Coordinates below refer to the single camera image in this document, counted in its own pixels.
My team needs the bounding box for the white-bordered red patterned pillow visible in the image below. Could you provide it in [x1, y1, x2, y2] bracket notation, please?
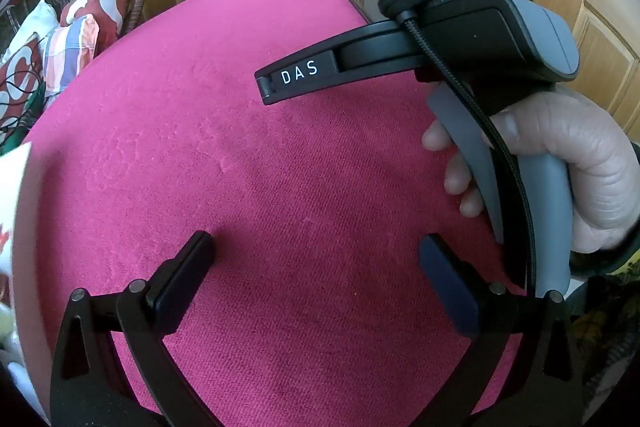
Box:
[0, 0, 61, 148]

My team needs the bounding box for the person's dark floral clothing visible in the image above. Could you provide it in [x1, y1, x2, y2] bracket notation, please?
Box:
[567, 274, 640, 413]

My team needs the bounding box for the thin black cable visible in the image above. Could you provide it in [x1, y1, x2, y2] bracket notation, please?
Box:
[0, 52, 46, 132]

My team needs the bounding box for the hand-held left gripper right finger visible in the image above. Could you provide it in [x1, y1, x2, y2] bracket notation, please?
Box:
[419, 233, 586, 427]

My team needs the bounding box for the plaid pillow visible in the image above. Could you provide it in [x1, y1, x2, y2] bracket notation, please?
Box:
[40, 13, 99, 98]

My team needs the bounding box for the magenta tablecloth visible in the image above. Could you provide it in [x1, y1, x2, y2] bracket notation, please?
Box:
[12, 0, 551, 418]

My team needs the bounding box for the green cushion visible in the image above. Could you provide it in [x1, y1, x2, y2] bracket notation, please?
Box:
[7, 92, 48, 152]

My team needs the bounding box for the person's right hand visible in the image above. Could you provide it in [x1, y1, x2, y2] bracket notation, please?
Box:
[422, 87, 640, 255]

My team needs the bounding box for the round red white cushion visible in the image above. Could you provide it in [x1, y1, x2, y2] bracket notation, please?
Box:
[60, 0, 128, 52]

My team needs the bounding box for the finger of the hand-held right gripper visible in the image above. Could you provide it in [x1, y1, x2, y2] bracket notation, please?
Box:
[255, 19, 427, 106]

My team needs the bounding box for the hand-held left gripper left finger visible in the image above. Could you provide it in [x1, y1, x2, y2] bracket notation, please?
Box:
[50, 230, 226, 427]

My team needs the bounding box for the black smartphone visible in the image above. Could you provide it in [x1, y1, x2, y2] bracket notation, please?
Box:
[348, 0, 396, 25]

